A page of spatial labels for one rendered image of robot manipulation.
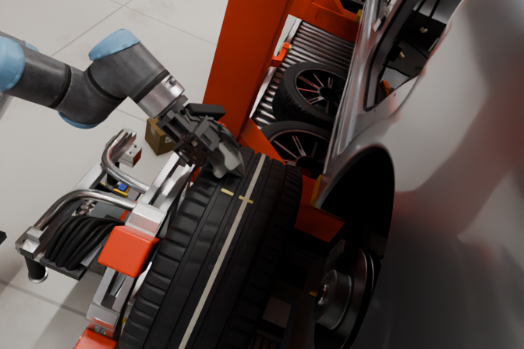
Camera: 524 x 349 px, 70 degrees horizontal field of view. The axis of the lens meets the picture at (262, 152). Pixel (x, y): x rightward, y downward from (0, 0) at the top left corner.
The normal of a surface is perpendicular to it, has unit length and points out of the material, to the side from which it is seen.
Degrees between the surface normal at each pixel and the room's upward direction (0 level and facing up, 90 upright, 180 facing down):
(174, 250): 29
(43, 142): 0
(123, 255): 35
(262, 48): 90
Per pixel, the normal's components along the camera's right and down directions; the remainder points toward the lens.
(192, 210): 0.22, -0.47
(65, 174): 0.30, -0.65
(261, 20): -0.27, 0.63
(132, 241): 0.09, -0.18
